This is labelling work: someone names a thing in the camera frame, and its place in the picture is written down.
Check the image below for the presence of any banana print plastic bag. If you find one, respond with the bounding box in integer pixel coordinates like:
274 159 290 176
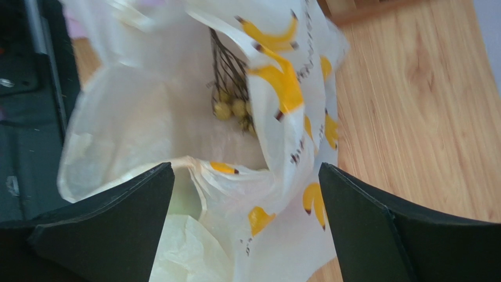
58 1 349 281

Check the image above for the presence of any pink folded cloth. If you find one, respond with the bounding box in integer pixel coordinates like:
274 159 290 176
63 7 87 39

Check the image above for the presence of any fake longan bunch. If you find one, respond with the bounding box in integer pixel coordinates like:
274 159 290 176
209 28 257 137

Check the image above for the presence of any wooden compartment tray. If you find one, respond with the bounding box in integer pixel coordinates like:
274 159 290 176
318 0 419 26

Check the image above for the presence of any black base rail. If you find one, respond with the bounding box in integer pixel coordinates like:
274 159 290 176
1 1 81 221

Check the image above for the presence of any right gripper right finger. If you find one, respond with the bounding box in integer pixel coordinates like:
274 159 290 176
319 163 500 281

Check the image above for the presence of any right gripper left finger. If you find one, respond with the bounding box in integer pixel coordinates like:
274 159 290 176
1 163 175 281

